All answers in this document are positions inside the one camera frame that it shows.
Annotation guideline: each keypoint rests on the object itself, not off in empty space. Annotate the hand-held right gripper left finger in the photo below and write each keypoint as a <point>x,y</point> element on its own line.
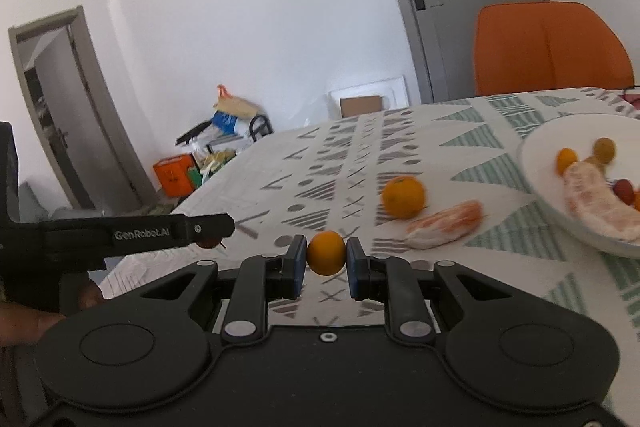
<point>299,267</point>

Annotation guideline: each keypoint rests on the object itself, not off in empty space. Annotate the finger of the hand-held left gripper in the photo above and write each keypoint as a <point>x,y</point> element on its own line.
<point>150,233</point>

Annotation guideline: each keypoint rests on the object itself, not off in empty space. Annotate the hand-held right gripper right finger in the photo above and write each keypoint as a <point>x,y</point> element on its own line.
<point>354,272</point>

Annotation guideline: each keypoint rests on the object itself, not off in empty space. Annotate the small orange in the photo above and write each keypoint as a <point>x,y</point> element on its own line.
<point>326,253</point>
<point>566,160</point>

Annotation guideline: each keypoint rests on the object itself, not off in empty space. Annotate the small red fruit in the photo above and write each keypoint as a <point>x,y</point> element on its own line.
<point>206,244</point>
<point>623,190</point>

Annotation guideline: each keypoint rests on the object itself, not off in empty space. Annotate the white plate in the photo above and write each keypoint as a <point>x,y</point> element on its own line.
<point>540,172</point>

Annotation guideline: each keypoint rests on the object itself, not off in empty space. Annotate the pale peeled pomelo piece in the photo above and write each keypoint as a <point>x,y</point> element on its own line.
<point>592,202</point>

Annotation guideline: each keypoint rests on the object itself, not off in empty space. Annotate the small yellow-green fruit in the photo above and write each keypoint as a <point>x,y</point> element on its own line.
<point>604,149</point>

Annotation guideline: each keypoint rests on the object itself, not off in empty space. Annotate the large orange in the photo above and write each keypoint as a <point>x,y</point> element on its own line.
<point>637,200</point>

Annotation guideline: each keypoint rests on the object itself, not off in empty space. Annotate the person's left hand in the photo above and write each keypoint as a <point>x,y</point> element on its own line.
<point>25,324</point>

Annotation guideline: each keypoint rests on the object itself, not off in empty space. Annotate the orange box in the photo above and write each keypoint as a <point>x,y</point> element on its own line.
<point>172,176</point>

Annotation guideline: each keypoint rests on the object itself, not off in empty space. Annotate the green box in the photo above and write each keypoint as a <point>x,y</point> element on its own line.
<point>195,178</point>

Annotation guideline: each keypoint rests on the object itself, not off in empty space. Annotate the medium orange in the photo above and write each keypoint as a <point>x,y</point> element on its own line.
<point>403,196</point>

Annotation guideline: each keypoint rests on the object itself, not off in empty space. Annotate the white bag with greens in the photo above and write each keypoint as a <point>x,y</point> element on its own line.
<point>215,161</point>

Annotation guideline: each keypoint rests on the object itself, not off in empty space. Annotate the orange peeled grapefruit segment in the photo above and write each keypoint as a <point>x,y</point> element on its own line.
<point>445,219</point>

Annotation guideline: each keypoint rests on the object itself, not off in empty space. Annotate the black flat object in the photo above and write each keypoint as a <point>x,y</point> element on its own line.
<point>192,134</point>

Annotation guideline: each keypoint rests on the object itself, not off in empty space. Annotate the patterned white tablecloth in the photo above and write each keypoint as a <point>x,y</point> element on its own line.
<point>350,147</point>

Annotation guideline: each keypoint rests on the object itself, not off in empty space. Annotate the blue white bag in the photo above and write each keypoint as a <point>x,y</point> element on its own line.
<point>225,123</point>

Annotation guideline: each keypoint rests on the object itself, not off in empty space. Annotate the black metal rack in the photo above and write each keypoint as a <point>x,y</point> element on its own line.
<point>261,127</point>

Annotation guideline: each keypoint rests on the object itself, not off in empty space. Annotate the brown cardboard box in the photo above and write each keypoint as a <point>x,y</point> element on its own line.
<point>361,106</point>

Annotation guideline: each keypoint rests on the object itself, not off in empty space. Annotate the orange chair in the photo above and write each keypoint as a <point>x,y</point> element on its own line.
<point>550,49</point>

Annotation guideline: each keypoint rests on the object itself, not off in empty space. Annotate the grey doorway frame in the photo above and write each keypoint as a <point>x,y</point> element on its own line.
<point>97,107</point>

